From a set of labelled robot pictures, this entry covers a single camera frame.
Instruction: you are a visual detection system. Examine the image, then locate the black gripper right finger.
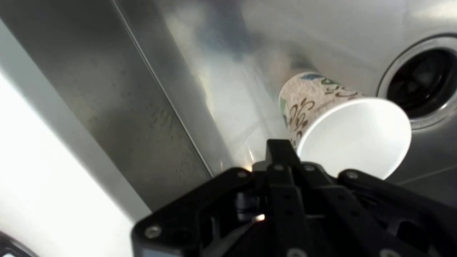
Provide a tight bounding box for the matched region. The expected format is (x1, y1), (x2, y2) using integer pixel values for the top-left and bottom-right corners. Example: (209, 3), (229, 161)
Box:
(285, 140), (457, 257)

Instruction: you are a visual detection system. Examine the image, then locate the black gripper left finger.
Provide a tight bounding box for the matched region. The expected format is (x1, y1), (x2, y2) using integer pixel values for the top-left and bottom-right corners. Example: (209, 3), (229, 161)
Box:
(132, 139), (312, 257)

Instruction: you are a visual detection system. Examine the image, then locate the patterned paper cup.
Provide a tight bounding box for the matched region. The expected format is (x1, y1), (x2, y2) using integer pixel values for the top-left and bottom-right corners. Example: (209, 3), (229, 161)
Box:
(278, 70), (413, 181)

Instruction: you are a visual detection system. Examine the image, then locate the stainless steel sink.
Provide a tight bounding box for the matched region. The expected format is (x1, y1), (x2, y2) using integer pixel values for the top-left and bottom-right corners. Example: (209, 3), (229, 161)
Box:
(0, 0), (457, 226)

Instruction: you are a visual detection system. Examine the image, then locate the round sink drain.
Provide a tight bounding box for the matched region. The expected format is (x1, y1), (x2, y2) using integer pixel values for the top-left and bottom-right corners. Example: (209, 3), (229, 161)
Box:
(376, 34), (457, 130)

